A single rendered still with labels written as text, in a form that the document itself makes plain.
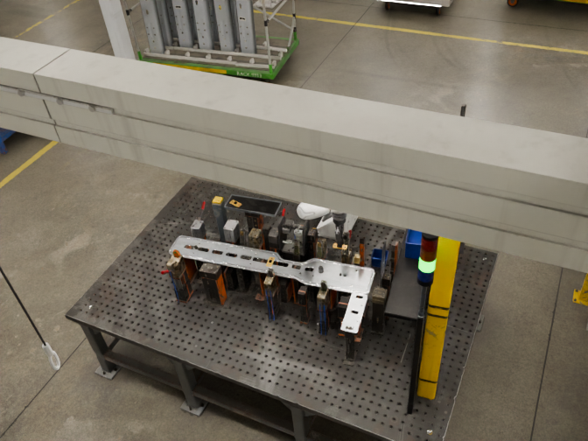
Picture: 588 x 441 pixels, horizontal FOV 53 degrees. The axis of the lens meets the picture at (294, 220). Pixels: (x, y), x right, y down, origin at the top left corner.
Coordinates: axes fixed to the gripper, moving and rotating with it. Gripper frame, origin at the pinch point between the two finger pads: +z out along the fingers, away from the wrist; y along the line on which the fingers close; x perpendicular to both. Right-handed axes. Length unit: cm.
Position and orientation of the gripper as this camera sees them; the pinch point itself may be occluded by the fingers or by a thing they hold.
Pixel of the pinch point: (339, 241)
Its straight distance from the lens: 351.1
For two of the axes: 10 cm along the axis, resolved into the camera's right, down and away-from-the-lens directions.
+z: 0.7, 7.4, 6.7
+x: 9.5, 1.5, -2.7
